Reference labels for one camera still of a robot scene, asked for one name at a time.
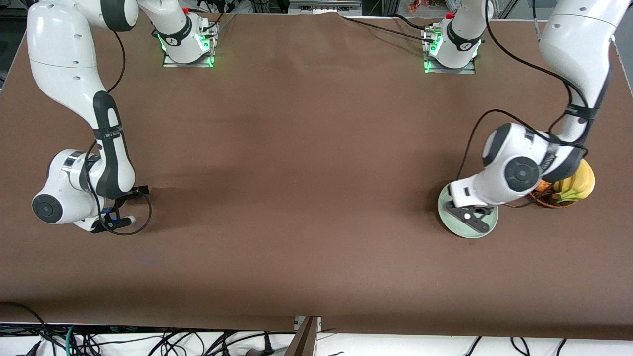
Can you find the pale green round plate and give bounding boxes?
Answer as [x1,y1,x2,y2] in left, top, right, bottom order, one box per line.
[437,182,499,239]

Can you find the metal frame post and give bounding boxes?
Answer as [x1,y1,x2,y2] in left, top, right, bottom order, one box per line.
[284,315,322,356]

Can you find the brown wicker basket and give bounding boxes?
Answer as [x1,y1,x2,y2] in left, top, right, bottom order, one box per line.
[527,188,579,209]

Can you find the thick black floor cable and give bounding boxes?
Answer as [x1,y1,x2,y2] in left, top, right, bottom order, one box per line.
[0,301,56,356]

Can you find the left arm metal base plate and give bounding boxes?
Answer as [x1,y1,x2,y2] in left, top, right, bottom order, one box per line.
[423,27,477,75]

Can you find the short black base cable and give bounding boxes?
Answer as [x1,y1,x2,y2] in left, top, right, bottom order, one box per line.
[393,14,431,30]

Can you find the long black base cable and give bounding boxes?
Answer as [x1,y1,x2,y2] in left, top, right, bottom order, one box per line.
[341,16,436,43]

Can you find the yellow banana bunch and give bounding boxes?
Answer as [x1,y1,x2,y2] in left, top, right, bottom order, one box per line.
[553,158,596,204]

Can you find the aluminium frame beam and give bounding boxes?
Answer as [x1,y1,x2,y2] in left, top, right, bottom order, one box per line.
[288,0,362,15]

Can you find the large table cover sheet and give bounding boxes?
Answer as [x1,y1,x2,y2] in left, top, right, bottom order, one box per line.
[0,9,633,342]

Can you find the red orange small items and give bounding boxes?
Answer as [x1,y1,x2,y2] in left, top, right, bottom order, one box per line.
[408,0,448,14]

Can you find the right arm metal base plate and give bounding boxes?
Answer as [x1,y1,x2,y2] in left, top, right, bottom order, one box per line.
[162,22,215,69]

